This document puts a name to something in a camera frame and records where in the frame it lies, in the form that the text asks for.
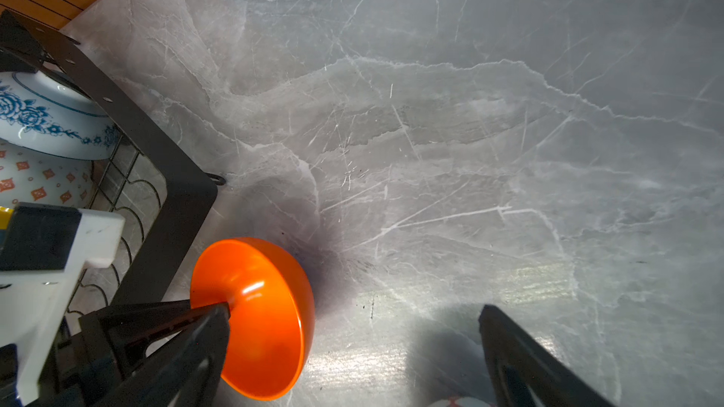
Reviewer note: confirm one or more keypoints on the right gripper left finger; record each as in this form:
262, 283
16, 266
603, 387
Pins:
158, 354

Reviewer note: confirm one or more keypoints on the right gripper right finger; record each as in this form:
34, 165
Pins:
523, 373

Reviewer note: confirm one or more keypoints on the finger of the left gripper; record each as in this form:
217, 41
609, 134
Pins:
67, 379

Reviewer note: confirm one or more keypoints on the orange plastic bowl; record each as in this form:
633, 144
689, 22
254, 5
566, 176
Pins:
272, 313

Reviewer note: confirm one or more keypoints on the green patterned white bowl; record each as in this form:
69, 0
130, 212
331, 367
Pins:
28, 176

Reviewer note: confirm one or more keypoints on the blue floral white bowl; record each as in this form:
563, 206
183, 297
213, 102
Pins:
43, 115

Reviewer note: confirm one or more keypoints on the yellow plastic bowl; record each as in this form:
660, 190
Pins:
5, 217

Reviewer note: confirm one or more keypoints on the white red-dotted bowl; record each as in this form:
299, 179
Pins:
460, 402

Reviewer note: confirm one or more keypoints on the black wire dish rack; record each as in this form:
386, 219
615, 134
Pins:
163, 195

